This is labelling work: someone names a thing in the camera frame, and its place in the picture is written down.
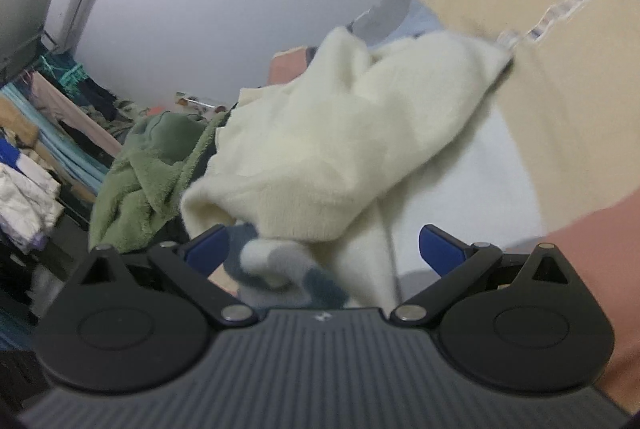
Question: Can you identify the clothes rack with hanging clothes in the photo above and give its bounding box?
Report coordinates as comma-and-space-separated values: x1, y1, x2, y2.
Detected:
1, 53, 146, 351

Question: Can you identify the green fleece garment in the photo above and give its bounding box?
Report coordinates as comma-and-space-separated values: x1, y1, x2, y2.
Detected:
89, 111, 229, 253

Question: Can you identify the patchwork checkered bed sheet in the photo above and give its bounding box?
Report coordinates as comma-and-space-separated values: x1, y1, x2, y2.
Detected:
207, 0, 640, 415

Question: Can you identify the white wall air conditioner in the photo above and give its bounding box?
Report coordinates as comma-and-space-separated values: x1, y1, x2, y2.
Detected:
41, 0, 94, 53

